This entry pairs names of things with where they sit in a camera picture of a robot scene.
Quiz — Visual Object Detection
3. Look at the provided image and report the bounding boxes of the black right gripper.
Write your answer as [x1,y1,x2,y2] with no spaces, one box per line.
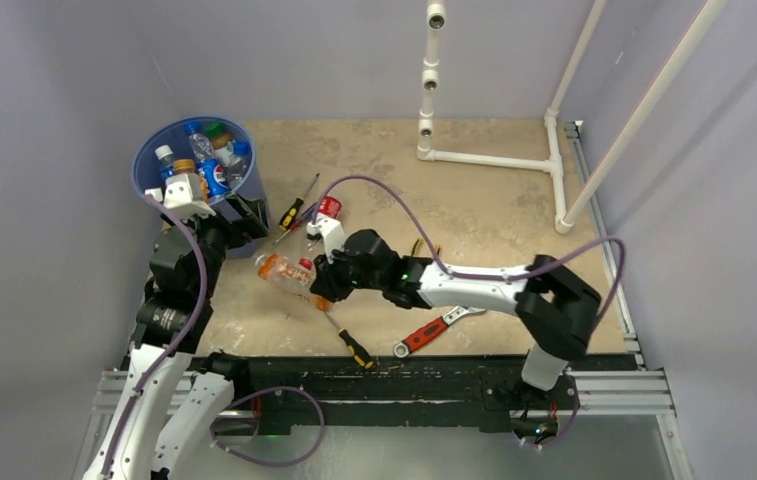
[312,241,387,302]

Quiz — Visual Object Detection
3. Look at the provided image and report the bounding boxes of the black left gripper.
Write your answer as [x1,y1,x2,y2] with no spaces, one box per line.
[163,190,267,298]

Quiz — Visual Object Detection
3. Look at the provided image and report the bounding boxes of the pepsi label clear bottle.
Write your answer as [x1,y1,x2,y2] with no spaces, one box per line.
[184,121,229,198]

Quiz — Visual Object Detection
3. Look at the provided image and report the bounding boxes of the crushed orange label bottle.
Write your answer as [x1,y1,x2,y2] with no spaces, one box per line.
[254,254,332,312]

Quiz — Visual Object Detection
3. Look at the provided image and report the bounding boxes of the blue label bottle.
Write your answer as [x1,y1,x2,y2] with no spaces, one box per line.
[227,141,251,189]
[154,145,176,184]

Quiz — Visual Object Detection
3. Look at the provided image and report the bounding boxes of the orange juice bottle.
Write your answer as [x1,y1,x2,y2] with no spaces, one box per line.
[172,158,209,202]

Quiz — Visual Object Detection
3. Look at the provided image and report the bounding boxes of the green cap clear bottle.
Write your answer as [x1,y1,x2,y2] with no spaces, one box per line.
[203,121,237,167]

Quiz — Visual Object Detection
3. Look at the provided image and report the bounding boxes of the blue label bottle back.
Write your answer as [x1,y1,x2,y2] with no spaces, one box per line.
[154,145,176,184]

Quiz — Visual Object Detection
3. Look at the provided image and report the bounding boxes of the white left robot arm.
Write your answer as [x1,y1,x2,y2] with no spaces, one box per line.
[81,188,267,479]

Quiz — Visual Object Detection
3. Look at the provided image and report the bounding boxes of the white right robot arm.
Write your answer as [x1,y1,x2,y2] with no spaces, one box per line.
[310,229,603,407]

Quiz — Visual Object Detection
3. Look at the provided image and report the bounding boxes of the blue plastic bin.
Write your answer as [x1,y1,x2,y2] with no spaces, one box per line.
[131,116,274,259]

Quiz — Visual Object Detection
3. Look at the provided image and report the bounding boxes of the yellow black screwdriver back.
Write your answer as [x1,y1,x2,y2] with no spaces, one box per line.
[278,173,320,231]

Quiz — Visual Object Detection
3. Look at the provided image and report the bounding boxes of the yellow black screwdriver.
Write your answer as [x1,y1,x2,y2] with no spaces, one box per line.
[325,312,375,370]
[278,173,320,231]

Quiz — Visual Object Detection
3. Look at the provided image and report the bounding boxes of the red label clear bottle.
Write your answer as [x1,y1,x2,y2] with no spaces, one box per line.
[298,195,342,270]

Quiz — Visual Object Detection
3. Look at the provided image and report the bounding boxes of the yellow black screwdriver front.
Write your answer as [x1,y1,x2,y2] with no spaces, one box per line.
[325,312,375,370]

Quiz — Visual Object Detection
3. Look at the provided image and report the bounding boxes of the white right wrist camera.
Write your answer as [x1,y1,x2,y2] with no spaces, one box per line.
[304,216,346,262]

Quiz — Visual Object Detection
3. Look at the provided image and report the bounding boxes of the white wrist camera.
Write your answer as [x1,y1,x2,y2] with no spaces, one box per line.
[304,216,346,262]
[144,175,216,220]

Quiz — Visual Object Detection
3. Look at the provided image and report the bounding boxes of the yellow handled pliers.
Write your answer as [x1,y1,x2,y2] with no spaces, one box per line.
[410,237,433,258]

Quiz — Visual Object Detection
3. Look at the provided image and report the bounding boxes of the red handled screwdriver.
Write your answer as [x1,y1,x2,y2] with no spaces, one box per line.
[273,213,310,245]

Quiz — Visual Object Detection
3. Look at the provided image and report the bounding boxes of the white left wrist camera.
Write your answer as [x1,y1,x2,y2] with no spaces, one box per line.
[144,175,216,220]

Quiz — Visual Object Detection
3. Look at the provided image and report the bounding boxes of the red handled adjustable wrench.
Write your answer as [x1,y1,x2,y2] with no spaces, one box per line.
[393,306,487,359]

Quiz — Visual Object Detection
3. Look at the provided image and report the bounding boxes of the black table front rail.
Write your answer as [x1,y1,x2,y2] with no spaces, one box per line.
[119,356,552,435]

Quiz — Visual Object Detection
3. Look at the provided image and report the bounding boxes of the purple cable loop below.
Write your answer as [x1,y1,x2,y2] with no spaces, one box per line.
[208,386,326,468]

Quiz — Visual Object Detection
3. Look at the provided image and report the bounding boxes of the white pvc pipe frame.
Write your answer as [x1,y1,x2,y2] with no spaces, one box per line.
[415,0,730,235]

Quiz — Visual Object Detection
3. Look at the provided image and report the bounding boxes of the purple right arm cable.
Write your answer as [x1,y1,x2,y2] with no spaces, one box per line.
[311,174,627,452]

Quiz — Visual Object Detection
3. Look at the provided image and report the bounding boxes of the aluminium side rail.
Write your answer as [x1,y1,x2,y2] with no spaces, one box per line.
[563,122,675,417]

